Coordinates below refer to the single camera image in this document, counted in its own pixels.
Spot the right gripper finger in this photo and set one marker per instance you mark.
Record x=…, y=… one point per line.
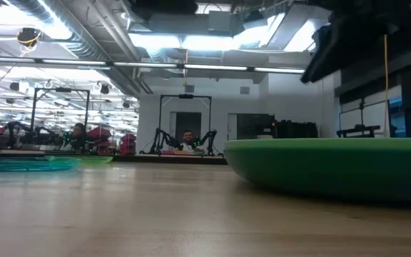
x=318, y=57

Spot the green plastic plate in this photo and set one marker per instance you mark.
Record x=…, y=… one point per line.
x=334, y=167

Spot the black background robot arm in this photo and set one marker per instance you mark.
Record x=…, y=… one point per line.
x=209, y=137
x=14, y=128
x=161, y=137

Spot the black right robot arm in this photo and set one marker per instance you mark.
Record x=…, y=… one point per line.
x=398, y=18

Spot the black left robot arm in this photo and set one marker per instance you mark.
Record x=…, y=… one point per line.
x=166, y=5

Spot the red bin stack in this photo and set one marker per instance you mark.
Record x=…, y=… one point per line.
x=98, y=135
x=128, y=142

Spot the black storage cabinets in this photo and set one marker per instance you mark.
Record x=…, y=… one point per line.
x=296, y=130

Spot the black perforated stand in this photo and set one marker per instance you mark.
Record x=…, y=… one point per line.
x=359, y=129

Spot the black shelving unit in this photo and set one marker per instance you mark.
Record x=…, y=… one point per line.
x=255, y=126

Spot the person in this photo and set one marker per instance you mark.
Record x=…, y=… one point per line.
x=78, y=137
x=188, y=141

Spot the long LED light bar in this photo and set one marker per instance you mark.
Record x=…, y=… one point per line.
x=145, y=64

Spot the light green translucent plate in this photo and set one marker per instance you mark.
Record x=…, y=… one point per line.
x=96, y=159

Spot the teal translucent plate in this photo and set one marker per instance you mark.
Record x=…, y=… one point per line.
x=20, y=164

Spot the black robot station frame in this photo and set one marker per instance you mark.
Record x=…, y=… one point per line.
x=186, y=96
x=63, y=89

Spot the silver spiral ceiling duct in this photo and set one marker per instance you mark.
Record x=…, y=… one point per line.
x=84, y=46

